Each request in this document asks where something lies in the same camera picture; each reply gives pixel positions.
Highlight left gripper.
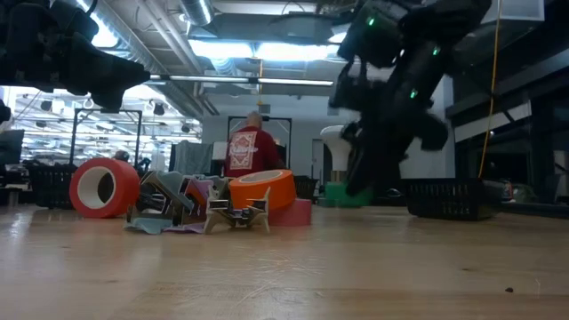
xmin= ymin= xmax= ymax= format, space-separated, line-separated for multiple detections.
xmin=26 ymin=0 xmax=151 ymax=111

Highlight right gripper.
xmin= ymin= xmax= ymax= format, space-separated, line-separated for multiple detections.
xmin=345 ymin=106 xmax=449 ymax=197

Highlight green tape roll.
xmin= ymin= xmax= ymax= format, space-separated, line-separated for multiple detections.
xmin=323 ymin=180 xmax=375 ymax=209

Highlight pink tape roll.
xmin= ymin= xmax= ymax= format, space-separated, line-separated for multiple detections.
xmin=266 ymin=197 xmax=314 ymax=228

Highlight red tape roll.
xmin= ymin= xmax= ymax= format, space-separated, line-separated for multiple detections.
xmin=68 ymin=156 xmax=141 ymax=220

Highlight orange tape roll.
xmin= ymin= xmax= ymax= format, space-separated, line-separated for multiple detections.
xmin=228 ymin=169 xmax=298 ymax=212

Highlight purple staple remover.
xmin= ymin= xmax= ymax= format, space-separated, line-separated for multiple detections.
xmin=164 ymin=177 xmax=217 ymax=235

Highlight grey staple remover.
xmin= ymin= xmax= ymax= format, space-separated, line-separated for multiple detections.
xmin=203 ymin=186 xmax=272 ymax=236

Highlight white mushroom lamp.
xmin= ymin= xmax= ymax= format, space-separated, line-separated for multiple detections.
xmin=319 ymin=124 xmax=359 ymax=184

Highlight long light bar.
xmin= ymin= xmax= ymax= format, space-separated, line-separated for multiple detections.
xmin=148 ymin=74 xmax=334 ymax=86

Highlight dark monitor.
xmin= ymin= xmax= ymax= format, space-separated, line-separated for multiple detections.
xmin=0 ymin=129 xmax=26 ymax=166

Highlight grey cloth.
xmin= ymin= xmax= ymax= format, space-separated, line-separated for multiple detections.
xmin=171 ymin=140 xmax=214 ymax=177

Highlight black gantry frame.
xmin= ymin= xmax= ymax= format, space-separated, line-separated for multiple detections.
xmin=227 ymin=116 xmax=293 ymax=170
xmin=68 ymin=108 xmax=143 ymax=170

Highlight yellow power cable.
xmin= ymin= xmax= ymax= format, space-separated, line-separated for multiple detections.
xmin=477 ymin=0 xmax=502 ymax=179

